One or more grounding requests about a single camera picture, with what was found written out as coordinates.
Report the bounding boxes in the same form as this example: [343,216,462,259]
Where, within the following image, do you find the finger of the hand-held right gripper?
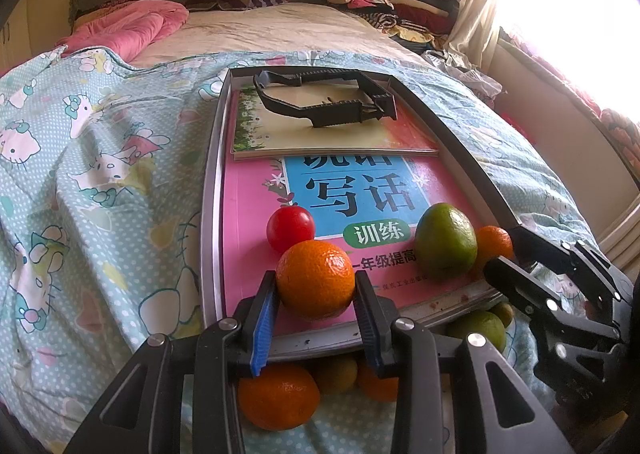
[509,226,636,335]
[483,256,623,387]

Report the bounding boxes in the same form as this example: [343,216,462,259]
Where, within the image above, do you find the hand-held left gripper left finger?
[65,270,282,454]

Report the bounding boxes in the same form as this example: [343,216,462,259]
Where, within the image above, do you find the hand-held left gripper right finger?
[352,270,576,454]

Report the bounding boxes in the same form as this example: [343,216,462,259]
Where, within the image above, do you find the brown kiwi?
[311,356,359,395]
[492,301,516,329]

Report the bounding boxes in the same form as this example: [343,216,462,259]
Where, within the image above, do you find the small orange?
[474,225,516,275]

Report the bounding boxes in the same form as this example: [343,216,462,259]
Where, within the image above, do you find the green citrus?
[415,203,478,282]
[445,311,507,352]

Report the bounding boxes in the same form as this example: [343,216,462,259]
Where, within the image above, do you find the large orange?
[237,363,322,432]

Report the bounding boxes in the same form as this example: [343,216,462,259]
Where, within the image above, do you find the grey rectangular tray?
[200,64,531,360]

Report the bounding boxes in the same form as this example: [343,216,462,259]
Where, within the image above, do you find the red tomato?
[266,205,317,252]

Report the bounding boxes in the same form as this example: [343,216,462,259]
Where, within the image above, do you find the pink book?
[220,154,501,339]

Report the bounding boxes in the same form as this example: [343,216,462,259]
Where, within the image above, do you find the red floral cloth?
[500,28,640,175]

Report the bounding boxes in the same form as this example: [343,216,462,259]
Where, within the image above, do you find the green bordered book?
[231,84,441,162]

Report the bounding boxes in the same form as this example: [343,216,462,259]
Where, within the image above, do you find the crumpled white cloth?
[422,50,503,107]

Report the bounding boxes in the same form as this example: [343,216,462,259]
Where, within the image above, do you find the printed cartoon blanket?
[0,46,608,454]

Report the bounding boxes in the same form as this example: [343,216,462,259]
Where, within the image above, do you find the beige bed sheet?
[131,1,431,69]

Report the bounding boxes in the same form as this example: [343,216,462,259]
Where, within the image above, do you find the pink quilt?
[55,0,190,62]

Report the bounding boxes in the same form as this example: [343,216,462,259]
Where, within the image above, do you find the dark floral pillow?
[75,0,153,24]

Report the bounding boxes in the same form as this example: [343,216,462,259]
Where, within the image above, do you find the cream wardrobe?
[0,0,76,77]

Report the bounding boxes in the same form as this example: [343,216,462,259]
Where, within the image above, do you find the black plastic frame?
[252,68,399,129]

